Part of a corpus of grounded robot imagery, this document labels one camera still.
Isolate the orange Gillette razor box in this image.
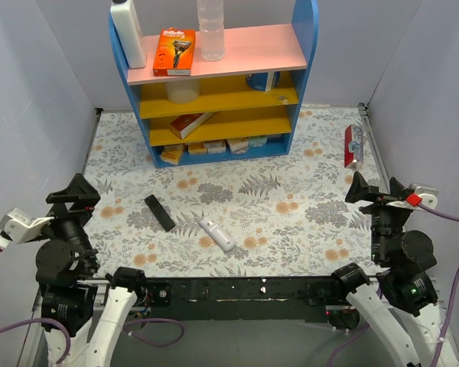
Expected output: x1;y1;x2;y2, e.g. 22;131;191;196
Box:
153;28;196;77

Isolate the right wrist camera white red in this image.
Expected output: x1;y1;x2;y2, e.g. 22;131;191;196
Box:
405;183;438;209

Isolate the white remote control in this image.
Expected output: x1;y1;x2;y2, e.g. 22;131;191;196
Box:
199;216;236;252

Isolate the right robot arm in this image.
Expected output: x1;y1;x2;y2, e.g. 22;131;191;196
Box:
330;172;441;366

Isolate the small clear wrapped item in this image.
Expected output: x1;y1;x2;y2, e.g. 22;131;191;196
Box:
278;96;288;105

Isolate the blue wooden shelf unit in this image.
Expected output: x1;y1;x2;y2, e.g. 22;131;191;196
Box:
109;1;319;168

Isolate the red and white long box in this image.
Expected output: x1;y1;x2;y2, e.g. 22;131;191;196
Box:
170;112;215;139

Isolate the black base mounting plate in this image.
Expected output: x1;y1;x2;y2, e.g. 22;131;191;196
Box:
137;277;376;324

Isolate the black remote control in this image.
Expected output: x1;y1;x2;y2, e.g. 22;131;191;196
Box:
144;195;175;232

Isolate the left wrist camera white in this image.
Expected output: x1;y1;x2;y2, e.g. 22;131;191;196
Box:
0;208;54;251

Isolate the mint green sponge pack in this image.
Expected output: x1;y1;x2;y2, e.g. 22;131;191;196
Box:
248;135;268;148

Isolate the blue and white can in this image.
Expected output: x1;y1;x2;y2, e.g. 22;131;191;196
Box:
246;71;281;92

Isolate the white plastic bottle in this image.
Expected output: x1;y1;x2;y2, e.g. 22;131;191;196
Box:
110;0;147;69

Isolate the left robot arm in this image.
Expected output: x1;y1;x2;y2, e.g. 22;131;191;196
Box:
35;174;148;366

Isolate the clear plastic water bottle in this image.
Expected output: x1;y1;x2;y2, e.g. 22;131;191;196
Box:
197;0;225;61

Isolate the white sponge pack tilted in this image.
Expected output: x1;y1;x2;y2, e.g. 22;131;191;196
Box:
226;138;249;154

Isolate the aluminium rail frame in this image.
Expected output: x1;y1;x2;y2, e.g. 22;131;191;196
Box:
17;102;459;367

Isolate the yellow Kamenoko sponge pack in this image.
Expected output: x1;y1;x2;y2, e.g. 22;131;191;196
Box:
160;148;184;166

